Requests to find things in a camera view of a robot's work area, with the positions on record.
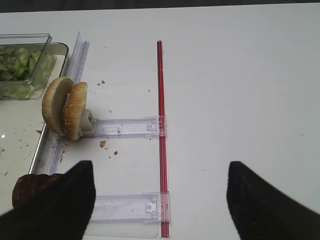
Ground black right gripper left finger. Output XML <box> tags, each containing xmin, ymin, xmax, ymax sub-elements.
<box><xmin>0</xmin><ymin>160</ymin><xmax>96</xmax><ymax>240</ymax></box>

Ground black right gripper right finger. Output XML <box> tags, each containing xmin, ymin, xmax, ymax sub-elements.
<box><xmin>226</xmin><ymin>161</ymin><xmax>320</xmax><ymax>240</ymax></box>

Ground stack of meat patties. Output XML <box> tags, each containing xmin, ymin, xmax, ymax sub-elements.
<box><xmin>11</xmin><ymin>173</ymin><xmax>63</xmax><ymax>209</ymax></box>

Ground clear pusher track patties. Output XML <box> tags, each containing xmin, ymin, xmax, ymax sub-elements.
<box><xmin>90</xmin><ymin>192</ymin><xmax>170</xmax><ymax>223</ymax></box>

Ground shredded green lettuce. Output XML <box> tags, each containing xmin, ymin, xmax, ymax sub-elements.
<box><xmin>0</xmin><ymin>45</ymin><xmax>55</xmax><ymax>99</ymax></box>

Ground cream metal tray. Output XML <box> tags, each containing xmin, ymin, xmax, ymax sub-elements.
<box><xmin>0</xmin><ymin>41</ymin><xmax>70</xmax><ymax>176</ymax></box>

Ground sesame bun top right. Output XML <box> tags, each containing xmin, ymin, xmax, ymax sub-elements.
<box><xmin>62</xmin><ymin>82</ymin><xmax>88</xmax><ymax>141</ymax></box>

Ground sesame bun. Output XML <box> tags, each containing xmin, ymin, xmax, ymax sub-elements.
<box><xmin>42</xmin><ymin>76</ymin><xmax>74</xmax><ymax>136</ymax></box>
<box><xmin>62</xmin><ymin>82</ymin><xmax>88</xmax><ymax>141</ymax></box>

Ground clear pusher track sesame buns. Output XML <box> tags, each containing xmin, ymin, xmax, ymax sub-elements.
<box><xmin>80</xmin><ymin>116</ymin><xmax>167</xmax><ymax>138</ymax></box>

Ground sesame bun top left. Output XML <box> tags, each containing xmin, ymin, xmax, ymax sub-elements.
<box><xmin>42</xmin><ymin>76</ymin><xmax>74</xmax><ymax>136</ymax></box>

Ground clear plastic salad container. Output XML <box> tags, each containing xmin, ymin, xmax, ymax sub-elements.
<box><xmin>0</xmin><ymin>33</ymin><xmax>56</xmax><ymax>100</ymax></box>

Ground right red rail strip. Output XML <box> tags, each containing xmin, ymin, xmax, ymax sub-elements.
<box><xmin>156</xmin><ymin>40</ymin><xmax>172</xmax><ymax>238</ymax></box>

